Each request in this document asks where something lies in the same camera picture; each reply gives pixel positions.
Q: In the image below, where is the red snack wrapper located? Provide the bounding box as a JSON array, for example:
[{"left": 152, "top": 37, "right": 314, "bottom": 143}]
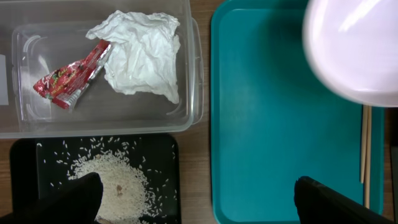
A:
[{"left": 33, "top": 40, "right": 112, "bottom": 110}]

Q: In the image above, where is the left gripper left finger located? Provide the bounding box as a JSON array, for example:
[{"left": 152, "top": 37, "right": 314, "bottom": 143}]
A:
[{"left": 1, "top": 172, "right": 103, "bottom": 224}]

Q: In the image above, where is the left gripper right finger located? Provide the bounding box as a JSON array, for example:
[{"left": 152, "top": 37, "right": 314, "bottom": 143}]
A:
[{"left": 294, "top": 176, "right": 393, "bottom": 224}]

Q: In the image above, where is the wooden chopstick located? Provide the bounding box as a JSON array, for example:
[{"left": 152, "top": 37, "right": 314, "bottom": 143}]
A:
[
  {"left": 364, "top": 106, "right": 372, "bottom": 208},
  {"left": 360, "top": 105, "right": 368, "bottom": 184}
]

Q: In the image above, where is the large white plate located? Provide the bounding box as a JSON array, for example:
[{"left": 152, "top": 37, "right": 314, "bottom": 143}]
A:
[{"left": 302, "top": 0, "right": 397, "bottom": 108}]

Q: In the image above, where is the white napkin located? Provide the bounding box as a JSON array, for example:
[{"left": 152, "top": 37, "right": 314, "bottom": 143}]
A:
[{"left": 86, "top": 10, "right": 180, "bottom": 104}]

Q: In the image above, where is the black tray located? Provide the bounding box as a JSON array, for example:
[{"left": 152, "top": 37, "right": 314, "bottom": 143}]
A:
[{"left": 9, "top": 134, "right": 181, "bottom": 223}]

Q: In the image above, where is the clear plastic bin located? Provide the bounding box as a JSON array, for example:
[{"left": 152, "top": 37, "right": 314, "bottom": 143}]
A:
[{"left": 1, "top": 0, "right": 204, "bottom": 138}]

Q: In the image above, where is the spilled rice pile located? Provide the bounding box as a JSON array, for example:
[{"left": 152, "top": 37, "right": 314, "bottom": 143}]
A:
[{"left": 53, "top": 151, "right": 150, "bottom": 223}]

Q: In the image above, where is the teal serving tray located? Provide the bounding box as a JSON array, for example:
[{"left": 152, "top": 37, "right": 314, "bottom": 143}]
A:
[{"left": 210, "top": 0, "right": 386, "bottom": 224}]

